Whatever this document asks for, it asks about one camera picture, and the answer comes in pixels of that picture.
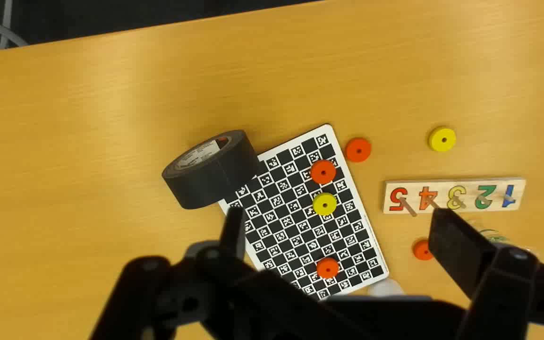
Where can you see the yellow disc with hole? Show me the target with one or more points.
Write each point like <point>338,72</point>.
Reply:
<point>321,208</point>
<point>440,144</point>

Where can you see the orange disc with hole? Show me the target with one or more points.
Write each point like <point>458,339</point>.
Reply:
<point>421,252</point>
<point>355,154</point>
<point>324,273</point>
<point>319,176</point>

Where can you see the white plastic cup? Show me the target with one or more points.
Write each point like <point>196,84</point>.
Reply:
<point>387,288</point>

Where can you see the wooden number peg board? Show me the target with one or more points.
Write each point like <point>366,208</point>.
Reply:
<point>474,190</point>

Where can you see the black white checkered calibration board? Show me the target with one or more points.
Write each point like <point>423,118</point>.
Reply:
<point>285,220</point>

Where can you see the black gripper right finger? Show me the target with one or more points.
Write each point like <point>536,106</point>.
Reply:
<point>468,246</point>

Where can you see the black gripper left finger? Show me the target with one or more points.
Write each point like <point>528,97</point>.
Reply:
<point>236,229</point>

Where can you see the black tape roll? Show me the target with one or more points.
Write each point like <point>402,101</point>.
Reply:
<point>209,180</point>

